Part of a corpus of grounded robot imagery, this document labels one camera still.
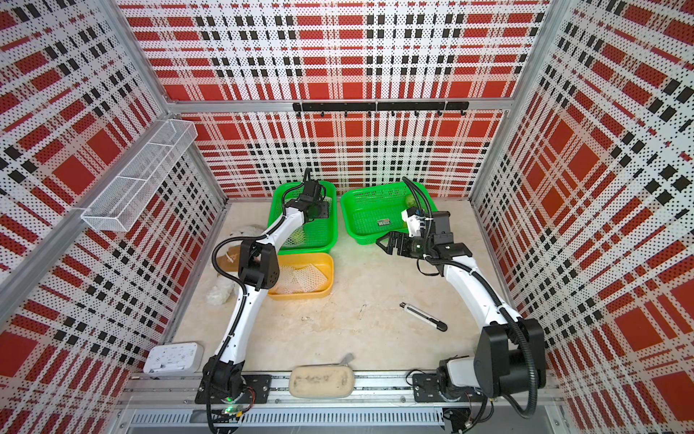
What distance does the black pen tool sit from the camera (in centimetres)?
86

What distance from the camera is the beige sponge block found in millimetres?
720

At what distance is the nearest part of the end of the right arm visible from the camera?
1.99 feet

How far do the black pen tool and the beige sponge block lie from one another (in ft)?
0.91

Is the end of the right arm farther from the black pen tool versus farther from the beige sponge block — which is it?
the beige sponge block

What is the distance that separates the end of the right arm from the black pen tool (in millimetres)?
257

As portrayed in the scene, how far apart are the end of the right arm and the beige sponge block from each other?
0.37m
